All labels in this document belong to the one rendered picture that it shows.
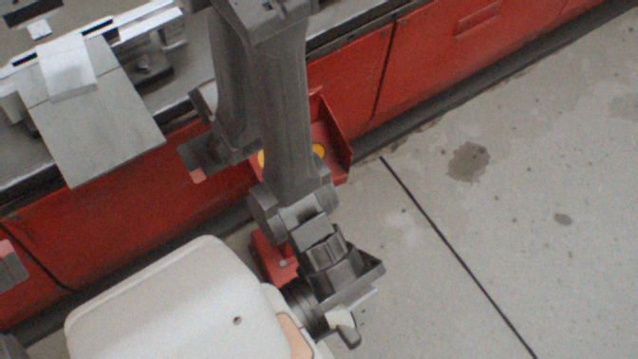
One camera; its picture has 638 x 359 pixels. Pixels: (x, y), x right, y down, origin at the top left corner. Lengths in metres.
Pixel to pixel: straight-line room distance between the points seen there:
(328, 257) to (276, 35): 0.36
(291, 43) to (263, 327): 0.31
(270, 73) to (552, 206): 1.85
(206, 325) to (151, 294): 0.08
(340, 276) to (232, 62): 0.32
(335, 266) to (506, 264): 1.45
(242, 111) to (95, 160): 0.44
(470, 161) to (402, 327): 0.62
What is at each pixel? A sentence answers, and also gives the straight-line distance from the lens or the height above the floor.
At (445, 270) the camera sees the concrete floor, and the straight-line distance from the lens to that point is 2.27.
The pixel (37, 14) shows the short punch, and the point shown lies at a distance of 1.33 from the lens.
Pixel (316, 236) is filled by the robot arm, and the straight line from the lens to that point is 0.92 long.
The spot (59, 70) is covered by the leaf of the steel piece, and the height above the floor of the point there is 1.00.
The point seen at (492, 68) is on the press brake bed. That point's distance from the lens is 2.58.
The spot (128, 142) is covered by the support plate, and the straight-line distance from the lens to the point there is 1.28.
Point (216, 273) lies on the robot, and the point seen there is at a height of 1.37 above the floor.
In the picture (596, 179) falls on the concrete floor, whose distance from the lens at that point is 2.55.
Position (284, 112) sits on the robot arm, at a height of 1.47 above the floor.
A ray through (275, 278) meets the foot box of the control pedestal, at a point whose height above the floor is 0.12.
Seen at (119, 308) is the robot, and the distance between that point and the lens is 0.81.
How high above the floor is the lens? 2.11
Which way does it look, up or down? 65 degrees down
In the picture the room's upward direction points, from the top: 7 degrees clockwise
